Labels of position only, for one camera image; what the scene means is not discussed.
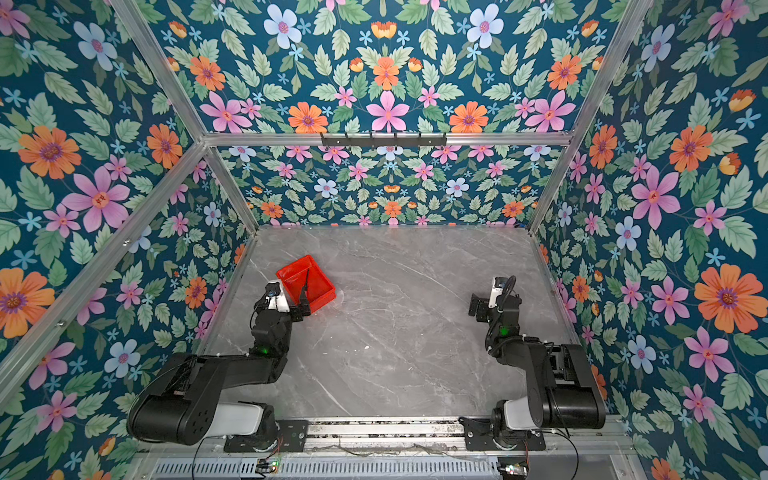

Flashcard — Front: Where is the red plastic bin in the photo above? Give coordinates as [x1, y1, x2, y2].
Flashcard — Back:
[276, 255, 336, 315]

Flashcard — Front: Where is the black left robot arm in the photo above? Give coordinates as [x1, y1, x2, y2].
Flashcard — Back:
[126, 280, 311, 451]

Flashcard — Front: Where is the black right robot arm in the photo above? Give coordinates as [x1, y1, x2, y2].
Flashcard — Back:
[468, 292, 607, 438]

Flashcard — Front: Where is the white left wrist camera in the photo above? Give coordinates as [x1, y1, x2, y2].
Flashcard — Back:
[264, 280, 290, 313]

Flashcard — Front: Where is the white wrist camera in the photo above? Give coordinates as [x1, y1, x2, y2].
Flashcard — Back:
[488, 276, 508, 308]
[264, 280, 290, 313]

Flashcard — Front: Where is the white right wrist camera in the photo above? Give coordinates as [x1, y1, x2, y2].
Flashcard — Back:
[488, 276, 508, 308]

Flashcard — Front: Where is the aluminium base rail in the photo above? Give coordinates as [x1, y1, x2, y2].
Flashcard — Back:
[138, 416, 636, 458]

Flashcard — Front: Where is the black hook rail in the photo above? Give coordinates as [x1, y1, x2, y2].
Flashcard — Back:
[320, 133, 448, 148]

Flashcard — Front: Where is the aluminium frame post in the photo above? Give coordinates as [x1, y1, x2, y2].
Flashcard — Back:
[528, 0, 653, 237]

